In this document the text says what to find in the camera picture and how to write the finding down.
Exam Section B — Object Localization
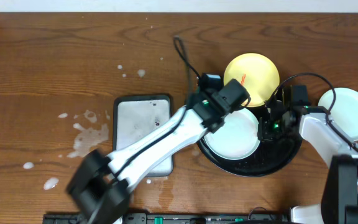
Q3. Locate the light blue plate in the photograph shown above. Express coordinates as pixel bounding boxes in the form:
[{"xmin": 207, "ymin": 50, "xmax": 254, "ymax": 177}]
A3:
[{"xmin": 204, "ymin": 108, "xmax": 260, "ymax": 160}]

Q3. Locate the pale green plate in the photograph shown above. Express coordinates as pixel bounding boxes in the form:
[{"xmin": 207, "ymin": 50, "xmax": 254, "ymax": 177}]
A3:
[{"xmin": 331, "ymin": 88, "xmax": 358, "ymax": 141}]

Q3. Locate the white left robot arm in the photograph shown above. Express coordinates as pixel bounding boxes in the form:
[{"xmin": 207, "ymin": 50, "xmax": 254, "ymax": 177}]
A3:
[{"xmin": 67, "ymin": 90, "xmax": 231, "ymax": 223}]

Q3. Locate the round black tray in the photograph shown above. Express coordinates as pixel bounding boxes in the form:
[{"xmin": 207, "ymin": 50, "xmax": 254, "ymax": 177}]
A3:
[{"xmin": 197, "ymin": 106, "xmax": 302, "ymax": 177}]

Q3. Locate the rectangular soapy water tray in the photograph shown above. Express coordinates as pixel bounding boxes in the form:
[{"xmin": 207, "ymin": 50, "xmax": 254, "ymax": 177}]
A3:
[{"xmin": 112, "ymin": 94, "xmax": 174, "ymax": 177}]

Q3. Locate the yellow plate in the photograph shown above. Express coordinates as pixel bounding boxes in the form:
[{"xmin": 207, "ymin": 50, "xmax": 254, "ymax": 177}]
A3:
[{"xmin": 223, "ymin": 53, "xmax": 280, "ymax": 107}]

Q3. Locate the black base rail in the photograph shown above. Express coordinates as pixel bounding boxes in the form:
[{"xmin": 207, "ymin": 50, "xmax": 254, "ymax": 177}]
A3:
[{"xmin": 42, "ymin": 213, "xmax": 291, "ymax": 224}]

